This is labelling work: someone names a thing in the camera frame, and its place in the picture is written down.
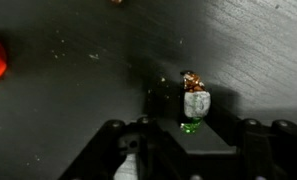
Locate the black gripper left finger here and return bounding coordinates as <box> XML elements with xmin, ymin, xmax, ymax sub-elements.
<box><xmin>59</xmin><ymin>78</ymin><xmax>186</xmax><ymax>180</ymax></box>

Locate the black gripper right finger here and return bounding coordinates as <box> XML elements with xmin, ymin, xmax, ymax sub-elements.
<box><xmin>204</xmin><ymin>88</ymin><xmax>297</xmax><ymax>180</ymax></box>

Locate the sweet brown white green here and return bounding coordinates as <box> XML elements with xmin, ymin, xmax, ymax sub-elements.
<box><xmin>179</xmin><ymin>69</ymin><xmax>212</xmax><ymax>135</ymax></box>

